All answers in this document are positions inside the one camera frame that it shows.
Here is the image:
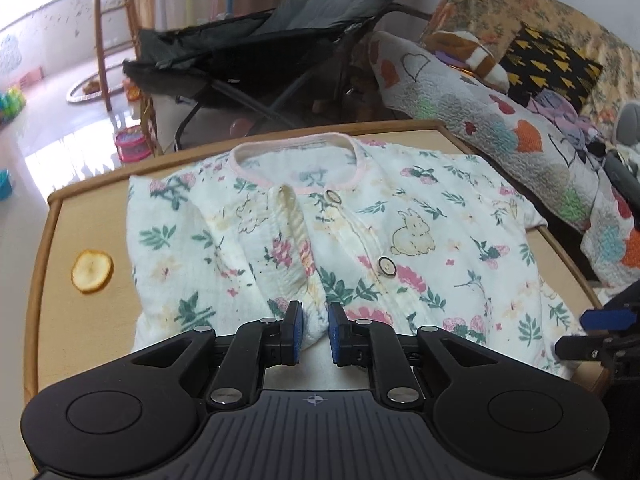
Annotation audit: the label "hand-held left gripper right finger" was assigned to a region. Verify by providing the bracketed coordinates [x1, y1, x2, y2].
[327, 302, 493, 407]

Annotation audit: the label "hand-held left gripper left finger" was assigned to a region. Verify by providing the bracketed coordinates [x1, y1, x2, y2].
[131, 301, 304, 407]

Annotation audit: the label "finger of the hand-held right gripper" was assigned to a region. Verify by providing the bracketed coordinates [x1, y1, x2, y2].
[581, 307, 640, 332]
[554, 334, 640, 361]

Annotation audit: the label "floral white baby garment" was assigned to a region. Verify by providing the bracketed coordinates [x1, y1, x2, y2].
[125, 132, 586, 381]

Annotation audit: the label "pile of purple clothes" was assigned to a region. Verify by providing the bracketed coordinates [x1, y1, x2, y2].
[525, 90, 608, 156]

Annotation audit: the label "dark grey cloth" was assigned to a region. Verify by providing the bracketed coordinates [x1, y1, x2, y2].
[602, 150, 640, 196]

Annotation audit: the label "grey fabric item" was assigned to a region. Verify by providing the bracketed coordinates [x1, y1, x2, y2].
[612, 101, 640, 148]

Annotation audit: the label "yellow fruit slice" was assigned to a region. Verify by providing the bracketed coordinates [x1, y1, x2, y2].
[71, 250, 114, 294]

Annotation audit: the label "pink toy drum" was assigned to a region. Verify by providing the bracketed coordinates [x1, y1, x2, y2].
[115, 129, 149, 163]

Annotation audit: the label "heart patterned quilt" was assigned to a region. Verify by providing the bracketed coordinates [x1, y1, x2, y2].
[367, 30, 640, 291]

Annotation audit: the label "black cushion gold trees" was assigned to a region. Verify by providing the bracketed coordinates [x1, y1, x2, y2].
[499, 22, 604, 111]

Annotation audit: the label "brown white plush toy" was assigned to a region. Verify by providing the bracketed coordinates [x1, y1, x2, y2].
[430, 30, 509, 95]

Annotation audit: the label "grey folding recliner chair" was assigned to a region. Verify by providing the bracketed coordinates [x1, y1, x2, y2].
[122, 0, 431, 146]

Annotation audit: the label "floral covered sofa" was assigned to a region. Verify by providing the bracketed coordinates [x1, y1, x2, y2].
[419, 0, 640, 131]

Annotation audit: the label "green toy bowling pins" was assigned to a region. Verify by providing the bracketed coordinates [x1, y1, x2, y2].
[0, 87, 27, 128]

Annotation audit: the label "wooden bar stool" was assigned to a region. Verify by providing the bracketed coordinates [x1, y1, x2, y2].
[92, 0, 143, 113]

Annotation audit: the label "white hoop ring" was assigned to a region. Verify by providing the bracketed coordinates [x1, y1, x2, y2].
[66, 67, 131, 106]

